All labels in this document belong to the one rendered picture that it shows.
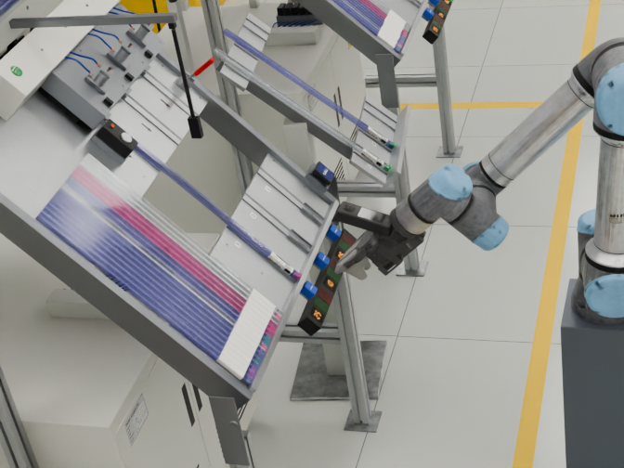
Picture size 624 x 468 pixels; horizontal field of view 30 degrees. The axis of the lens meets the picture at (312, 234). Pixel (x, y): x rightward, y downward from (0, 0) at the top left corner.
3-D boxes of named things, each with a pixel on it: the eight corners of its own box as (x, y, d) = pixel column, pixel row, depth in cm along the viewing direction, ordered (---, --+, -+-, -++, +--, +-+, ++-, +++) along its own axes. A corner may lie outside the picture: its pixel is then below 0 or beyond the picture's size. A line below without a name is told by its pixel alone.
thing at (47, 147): (197, 113, 268) (209, 100, 265) (78, 283, 215) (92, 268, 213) (84, 18, 261) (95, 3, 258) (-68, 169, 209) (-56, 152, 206)
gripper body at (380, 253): (383, 279, 237) (422, 247, 230) (351, 252, 236) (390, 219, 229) (390, 257, 244) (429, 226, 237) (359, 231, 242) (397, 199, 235)
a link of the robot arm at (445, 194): (475, 202, 222) (443, 175, 220) (437, 233, 228) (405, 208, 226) (478, 178, 228) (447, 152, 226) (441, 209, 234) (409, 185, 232)
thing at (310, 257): (320, 219, 276) (340, 202, 271) (235, 408, 223) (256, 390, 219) (317, 216, 275) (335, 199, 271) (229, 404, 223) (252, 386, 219)
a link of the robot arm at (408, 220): (404, 206, 226) (411, 184, 233) (388, 219, 229) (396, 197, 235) (432, 230, 228) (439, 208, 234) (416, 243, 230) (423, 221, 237)
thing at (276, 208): (323, 210, 274) (331, 202, 272) (238, 397, 222) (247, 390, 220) (262, 158, 270) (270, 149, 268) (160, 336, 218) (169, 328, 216)
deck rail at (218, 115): (322, 214, 277) (339, 201, 274) (320, 219, 276) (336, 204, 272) (86, 15, 263) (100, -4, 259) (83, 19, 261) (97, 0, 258)
